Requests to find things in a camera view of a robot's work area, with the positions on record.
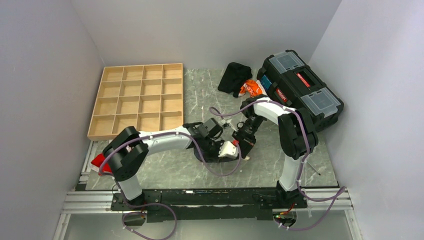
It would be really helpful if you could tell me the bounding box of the blue item by toolbox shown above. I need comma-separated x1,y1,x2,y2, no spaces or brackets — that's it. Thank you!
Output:
260,74,272,92

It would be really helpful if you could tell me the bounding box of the aluminium frame rail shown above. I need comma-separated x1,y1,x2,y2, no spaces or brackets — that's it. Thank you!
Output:
52,140,364,240

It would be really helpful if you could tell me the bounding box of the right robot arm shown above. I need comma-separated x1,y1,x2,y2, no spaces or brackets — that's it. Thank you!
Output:
232,94,319,208

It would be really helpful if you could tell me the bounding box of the navy underwear beige waistband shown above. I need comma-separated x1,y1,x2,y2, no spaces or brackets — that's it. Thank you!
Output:
193,142,250,163

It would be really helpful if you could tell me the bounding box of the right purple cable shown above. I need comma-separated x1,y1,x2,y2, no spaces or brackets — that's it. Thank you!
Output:
208,98,347,232

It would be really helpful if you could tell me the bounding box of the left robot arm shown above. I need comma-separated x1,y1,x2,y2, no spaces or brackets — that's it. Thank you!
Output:
98,118,240,210

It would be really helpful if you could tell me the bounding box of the orange white garment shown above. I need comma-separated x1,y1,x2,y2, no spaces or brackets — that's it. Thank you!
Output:
238,79,267,98

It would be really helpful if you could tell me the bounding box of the black garment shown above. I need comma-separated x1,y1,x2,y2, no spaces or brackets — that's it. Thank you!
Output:
217,62,253,98

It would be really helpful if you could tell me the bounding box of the red white garment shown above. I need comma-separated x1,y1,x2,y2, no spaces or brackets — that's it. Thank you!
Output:
89,153,112,176

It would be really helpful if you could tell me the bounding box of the wooden compartment tray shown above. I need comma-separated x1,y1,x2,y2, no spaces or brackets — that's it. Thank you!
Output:
87,63,184,141

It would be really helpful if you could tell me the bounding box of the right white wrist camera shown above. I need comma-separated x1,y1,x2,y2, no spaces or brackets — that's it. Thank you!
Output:
221,119,237,131

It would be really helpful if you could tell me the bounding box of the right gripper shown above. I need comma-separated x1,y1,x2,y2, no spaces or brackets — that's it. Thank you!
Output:
232,114,265,159

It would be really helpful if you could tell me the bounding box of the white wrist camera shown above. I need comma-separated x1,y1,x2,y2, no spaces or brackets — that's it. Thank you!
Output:
218,141,239,159
221,119,237,131

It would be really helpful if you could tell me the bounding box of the black toolbox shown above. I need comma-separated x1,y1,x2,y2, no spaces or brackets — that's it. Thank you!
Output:
256,50,344,132

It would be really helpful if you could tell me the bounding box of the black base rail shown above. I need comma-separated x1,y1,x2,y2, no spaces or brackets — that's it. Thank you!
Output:
110,187,308,223

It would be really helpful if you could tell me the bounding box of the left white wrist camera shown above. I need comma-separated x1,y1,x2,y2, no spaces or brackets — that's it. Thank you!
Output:
218,141,239,159

